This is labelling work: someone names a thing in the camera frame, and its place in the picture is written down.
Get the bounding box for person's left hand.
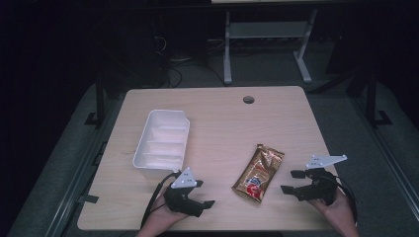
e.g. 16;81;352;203
141;193;190;235

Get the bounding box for black floor cables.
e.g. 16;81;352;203
152;34;228;89

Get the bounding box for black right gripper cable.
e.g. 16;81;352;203
334;176;360;225

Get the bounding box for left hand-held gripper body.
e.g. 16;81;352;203
163;167;206;218

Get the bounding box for white metal desk frame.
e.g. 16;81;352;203
222;9;318;86

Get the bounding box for gold snack packet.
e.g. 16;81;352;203
231;143;286;204

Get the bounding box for black metal stand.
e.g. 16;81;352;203
364;70;393;128
84;74;107;128

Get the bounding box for white plastic bin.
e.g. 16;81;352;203
131;109;191;172

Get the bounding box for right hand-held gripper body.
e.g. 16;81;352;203
293;154;340;206

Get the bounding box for black table edge bracket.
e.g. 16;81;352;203
78;194;100;204

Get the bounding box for person's right hand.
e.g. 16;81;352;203
307;188;359;231

